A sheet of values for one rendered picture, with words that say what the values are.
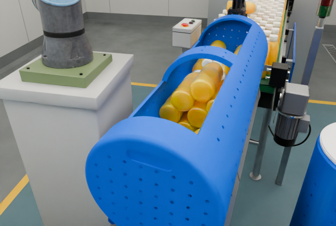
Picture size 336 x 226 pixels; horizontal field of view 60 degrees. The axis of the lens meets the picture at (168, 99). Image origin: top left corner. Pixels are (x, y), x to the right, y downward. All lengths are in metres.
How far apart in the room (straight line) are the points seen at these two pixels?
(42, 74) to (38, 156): 0.29
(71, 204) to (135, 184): 0.60
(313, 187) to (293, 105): 0.68
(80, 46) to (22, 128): 0.31
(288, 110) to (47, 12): 1.16
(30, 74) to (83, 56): 0.15
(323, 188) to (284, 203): 1.25
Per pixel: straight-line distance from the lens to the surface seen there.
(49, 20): 0.88
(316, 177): 0.91
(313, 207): 0.96
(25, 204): 2.19
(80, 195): 1.08
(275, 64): 1.41
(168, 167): 0.50
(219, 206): 0.52
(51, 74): 0.87
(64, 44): 0.89
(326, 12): 1.67
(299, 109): 1.55
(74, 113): 0.85
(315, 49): 1.73
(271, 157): 2.45
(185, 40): 1.52
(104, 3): 5.99
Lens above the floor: 1.53
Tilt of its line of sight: 30 degrees down
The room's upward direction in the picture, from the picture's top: straight up
